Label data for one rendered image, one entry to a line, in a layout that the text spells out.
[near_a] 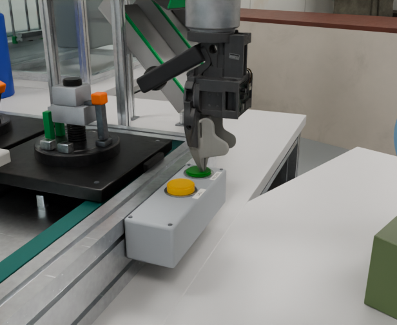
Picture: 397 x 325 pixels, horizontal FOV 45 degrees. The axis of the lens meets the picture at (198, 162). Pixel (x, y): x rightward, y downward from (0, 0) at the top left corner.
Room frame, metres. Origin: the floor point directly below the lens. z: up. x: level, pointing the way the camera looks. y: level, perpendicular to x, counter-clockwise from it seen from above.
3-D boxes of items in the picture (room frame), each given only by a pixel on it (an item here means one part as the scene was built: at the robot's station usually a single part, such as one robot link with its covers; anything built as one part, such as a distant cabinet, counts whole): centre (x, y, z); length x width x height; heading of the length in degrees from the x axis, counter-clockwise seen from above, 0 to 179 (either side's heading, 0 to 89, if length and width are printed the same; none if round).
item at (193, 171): (0.70, 0.00, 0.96); 0.04 x 0.04 x 0.02
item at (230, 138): (0.70, -0.03, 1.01); 0.06 x 0.03 x 0.09; 69
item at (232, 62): (0.69, -0.03, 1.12); 0.09 x 0.08 x 0.12; 69
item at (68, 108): (0.77, 0.21, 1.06); 0.08 x 0.04 x 0.07; 68
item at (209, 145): (0.67, -0.02, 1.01); 0.06 x 0.03 x 0.09; 69
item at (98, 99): (0.75, 0.16, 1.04); 0.04 x 0.02 x 0.08; 69
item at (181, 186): (0.63, 0.03, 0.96); 0.04 x 0.04 x 0.02
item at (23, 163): (0.77, 0.20, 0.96); 0.24 x 0.24 x 0.02; 69
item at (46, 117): (0.77, 0.25, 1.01); 0.01 x 0.01 x 0.05; 69
